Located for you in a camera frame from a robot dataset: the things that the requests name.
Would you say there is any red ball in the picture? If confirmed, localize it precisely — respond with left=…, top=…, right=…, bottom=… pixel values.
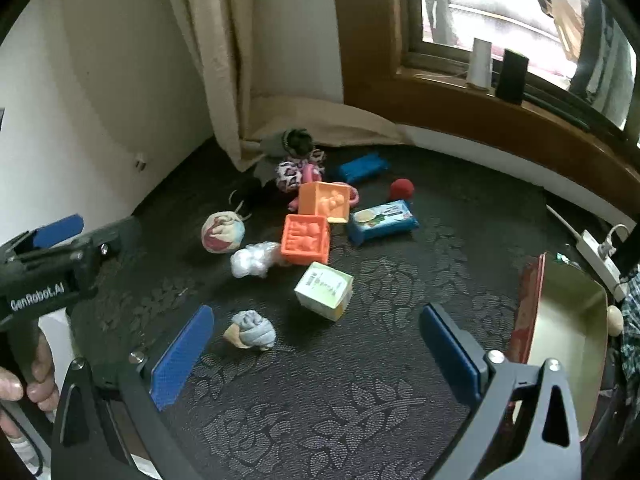
left=390, top=178, right=417, bottom=203

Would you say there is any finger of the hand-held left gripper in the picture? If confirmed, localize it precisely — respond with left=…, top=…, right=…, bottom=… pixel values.
left=0, top=214, right=85, bottom=263
left=80, top=216, right=147, bottom=265

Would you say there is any blue tissue packet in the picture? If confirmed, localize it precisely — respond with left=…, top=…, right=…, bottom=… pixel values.
left=346, top=200, right=420, bottom=246

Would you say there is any plaid cloth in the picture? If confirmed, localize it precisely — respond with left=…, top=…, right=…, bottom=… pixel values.
left=617, top=265, right=640, bottom=391

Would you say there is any crumpled white plastic bag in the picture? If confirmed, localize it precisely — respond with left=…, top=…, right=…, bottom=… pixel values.
left=230, top=241, right=283, bottom=280

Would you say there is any orange block front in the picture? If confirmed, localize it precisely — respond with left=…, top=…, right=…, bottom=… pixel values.
left=281, top=214, right=332, bottom=266

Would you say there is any person's left hand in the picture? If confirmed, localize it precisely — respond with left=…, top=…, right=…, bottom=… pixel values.
left=0, top=331, right=61, bottom=440

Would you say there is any black box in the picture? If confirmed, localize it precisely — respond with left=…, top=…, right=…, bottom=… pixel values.
left=495, top=49, right=530, bottom=106

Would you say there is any grey sock ball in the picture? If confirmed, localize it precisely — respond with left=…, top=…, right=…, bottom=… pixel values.
left=223, top=311, right=277, bottom=350

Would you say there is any white power strip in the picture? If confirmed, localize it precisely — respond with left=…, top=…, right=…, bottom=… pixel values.
left=545, top=205, right=628, bottom=301

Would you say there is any white cylinder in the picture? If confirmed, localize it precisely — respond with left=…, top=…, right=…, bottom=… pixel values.
left=466, top=38, right=493, bottom=91

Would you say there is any dark blue packet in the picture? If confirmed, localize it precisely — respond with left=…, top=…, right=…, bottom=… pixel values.
left=337, top=152, right=390, bottom=183

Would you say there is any cream bed cover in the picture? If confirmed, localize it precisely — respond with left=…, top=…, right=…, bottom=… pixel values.
left=160, top=0, right=411, bottom=173

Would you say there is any leopard print plush toy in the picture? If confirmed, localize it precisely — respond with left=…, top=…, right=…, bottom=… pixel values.
left=276, top=149, right=326, bottom=193

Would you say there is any pink and blue sock ball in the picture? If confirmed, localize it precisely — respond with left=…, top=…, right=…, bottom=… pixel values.
left=201, top=210, right=247, bottom=255

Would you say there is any grey sock with dark cuff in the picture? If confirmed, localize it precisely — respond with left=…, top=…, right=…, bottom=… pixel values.
left=257, top=129, right=321, bottom=161

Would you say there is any wooden window frame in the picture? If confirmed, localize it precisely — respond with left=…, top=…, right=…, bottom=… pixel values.
left=330, top=0, right=640, bottom=206

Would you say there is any red tin container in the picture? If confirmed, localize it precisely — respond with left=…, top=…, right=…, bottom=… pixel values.
left=505, top=252, right=610, bottom=443

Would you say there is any white and green carton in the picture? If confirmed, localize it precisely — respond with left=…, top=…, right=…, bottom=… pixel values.
left=294, top=261, right=354, bottom=322

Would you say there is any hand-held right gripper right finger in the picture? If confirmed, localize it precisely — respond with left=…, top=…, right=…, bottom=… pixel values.
left=419, top=302, right=585, bottom=480

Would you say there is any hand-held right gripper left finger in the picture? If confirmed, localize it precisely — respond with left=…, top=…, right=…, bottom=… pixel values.
left=50, top=305, right=216, bottom=480

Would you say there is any light orange box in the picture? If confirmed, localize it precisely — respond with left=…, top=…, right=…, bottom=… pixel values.
left=298, top=181, right=351, bottom=224

